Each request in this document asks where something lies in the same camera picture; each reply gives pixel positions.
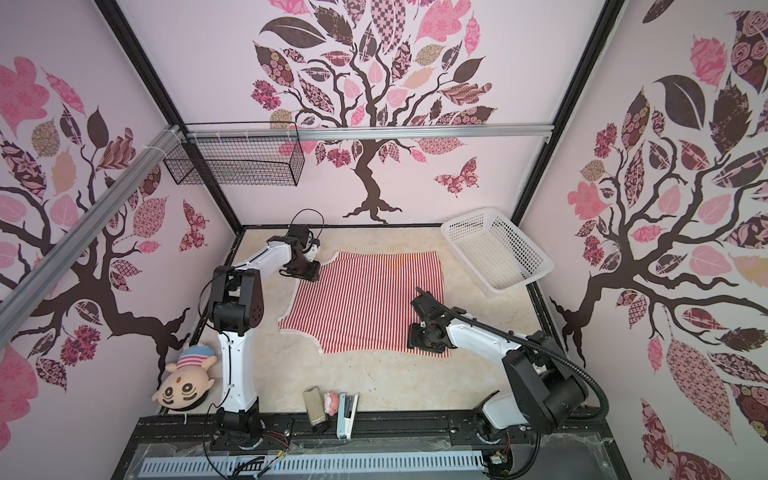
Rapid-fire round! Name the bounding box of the red white striped tank top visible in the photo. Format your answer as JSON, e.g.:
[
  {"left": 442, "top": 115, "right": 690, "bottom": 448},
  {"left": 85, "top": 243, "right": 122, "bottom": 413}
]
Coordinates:
[{"left": 278, "top": 251, "right": 444, "bottom": 354}]

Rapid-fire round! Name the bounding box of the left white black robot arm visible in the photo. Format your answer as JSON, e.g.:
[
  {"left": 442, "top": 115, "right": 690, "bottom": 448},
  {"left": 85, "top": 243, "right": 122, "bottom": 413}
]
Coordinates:
[{"left": 207, "top": 224, "right": 320, "bottom": 444}]

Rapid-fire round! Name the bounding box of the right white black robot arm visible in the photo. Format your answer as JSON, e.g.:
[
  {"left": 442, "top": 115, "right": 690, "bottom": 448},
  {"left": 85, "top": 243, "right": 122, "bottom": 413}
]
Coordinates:
[{"left": 407, "top": 288, "right": 609, "bottom": 444}]

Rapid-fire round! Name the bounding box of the white plastic mesh basket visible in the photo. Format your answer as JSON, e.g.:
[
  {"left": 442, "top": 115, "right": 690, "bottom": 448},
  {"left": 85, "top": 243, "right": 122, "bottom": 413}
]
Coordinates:
[{"left": 440, "top": 207, "right": 554, "bottom": 298}]

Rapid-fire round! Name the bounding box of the small pink toy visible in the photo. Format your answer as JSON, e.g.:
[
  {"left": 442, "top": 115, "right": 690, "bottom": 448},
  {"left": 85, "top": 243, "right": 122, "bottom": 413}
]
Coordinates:
[{"left": 323, "top": 391, "right": 340, "bottom": 417}]

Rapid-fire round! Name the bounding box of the tan rectangular block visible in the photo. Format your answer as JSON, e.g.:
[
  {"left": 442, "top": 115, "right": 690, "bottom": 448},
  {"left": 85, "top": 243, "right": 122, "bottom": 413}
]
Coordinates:
[{"left": 302, "top": 387, "right": 327, "bottom": 428}]

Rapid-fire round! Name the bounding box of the plush doll head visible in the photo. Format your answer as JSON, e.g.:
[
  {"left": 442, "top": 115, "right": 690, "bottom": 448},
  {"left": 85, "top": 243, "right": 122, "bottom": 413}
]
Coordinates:
[{"left": 151, "top": 344, "right": 218, "bottom": 411}]

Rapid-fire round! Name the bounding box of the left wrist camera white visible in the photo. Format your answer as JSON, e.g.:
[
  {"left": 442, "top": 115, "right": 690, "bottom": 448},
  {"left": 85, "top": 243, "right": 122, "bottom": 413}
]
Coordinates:
[{"left": 304, "top": 239, "right": 321, "bottom": 262}]

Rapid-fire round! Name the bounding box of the black wire basket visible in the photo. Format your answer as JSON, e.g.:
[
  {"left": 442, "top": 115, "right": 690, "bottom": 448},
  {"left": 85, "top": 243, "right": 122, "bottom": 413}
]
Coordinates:
[{"left": 164, "top": 120, "right": 305, "bottom": 187}]

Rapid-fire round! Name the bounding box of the white slotted cable duct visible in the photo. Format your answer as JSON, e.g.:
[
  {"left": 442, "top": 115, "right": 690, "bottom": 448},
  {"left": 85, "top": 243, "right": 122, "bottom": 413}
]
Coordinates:
[{"left": 135, "top": 451, "right": 485, "bottom": 479}]

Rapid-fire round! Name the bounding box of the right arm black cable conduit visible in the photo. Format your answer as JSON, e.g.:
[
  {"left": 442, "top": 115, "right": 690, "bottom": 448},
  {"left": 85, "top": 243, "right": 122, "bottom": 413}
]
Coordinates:
[{"left": 413, "top": 287, "right": 611, "bottom": 421}]

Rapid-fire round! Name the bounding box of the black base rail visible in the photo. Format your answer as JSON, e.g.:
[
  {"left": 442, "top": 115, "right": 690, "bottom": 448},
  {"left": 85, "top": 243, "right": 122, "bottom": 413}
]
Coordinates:
[{"left": 128, "top": 407, "right": 613, "bottom": 451}]

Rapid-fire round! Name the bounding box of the aluminium rail back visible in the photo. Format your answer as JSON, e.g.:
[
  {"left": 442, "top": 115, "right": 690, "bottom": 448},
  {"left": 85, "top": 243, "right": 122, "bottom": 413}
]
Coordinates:
[{"left": 186, "top": 123, "right": 554, "bottom": 142}]

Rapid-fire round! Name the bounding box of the aluminium rail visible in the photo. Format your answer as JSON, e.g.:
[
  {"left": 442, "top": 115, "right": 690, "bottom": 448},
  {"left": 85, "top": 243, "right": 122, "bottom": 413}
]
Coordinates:
[
  {"left": 186, "top": 123, "right": 554, "bottom": 142},
  {"left": 1, "top": 125, "right": 183, "bottom": 345}
]

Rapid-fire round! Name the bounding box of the aluminium rail left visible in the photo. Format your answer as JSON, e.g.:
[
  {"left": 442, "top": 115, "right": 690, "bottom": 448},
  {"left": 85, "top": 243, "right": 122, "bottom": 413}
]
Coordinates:
[{"left": 1, "top": 125, "right": 183, "bottom": 345}]

